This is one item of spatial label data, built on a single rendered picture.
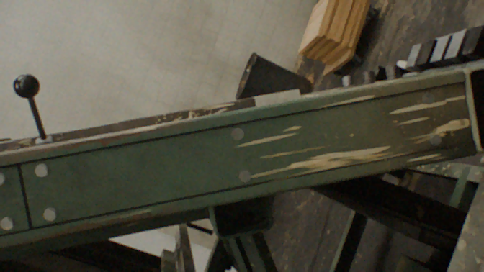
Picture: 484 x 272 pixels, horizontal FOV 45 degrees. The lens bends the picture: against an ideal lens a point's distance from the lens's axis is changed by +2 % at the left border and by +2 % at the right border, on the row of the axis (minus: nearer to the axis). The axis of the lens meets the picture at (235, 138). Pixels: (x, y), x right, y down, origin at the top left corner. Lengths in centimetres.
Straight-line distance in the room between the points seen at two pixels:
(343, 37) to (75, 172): 387
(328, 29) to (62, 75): 330
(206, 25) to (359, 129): 618
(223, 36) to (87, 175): 621
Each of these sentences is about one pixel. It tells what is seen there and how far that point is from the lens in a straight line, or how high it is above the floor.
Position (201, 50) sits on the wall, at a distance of 679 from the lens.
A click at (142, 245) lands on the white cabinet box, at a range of 508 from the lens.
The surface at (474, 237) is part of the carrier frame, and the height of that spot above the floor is 79.
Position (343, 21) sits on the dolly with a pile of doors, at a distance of 450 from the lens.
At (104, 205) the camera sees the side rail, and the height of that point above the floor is 126.
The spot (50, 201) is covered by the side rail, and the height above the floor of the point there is 132.
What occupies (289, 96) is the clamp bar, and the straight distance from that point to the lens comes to 160.
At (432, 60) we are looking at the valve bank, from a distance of 128.
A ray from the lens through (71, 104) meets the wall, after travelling 662.
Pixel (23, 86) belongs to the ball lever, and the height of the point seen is 144.
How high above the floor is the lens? 123
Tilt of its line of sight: 7 degrees down
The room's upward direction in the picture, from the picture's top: 70 degrees counter-clockwise
